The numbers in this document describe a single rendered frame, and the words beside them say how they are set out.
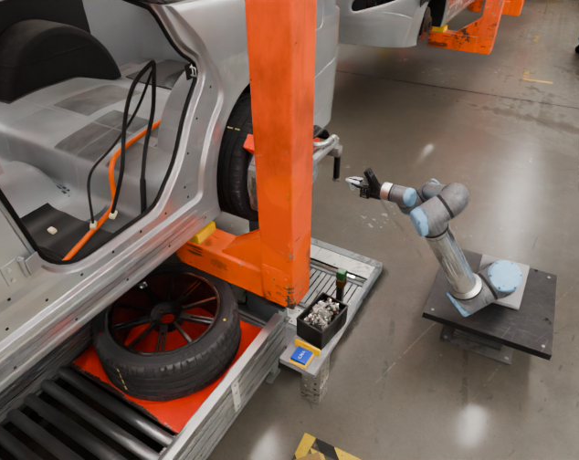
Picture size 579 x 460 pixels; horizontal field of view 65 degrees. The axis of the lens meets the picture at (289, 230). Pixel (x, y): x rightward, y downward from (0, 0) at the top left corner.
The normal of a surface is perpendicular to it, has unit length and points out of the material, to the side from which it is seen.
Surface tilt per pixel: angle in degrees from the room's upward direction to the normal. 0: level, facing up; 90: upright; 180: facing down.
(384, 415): 0
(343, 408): 0
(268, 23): 90
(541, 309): 0
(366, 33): 109
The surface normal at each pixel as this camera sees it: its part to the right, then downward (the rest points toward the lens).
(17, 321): 0.86, 0.34
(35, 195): 0.70, -0.21
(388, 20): 0.07, 0.62
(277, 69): -0.50, 0.54
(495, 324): -0.01, -0.79
